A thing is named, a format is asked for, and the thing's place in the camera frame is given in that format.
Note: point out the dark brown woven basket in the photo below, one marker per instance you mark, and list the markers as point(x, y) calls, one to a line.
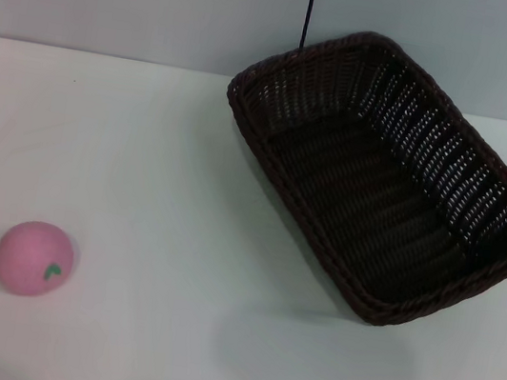
point(376, 204)

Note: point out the pink toy peach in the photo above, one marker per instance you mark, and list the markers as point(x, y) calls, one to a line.
point(30, 261)

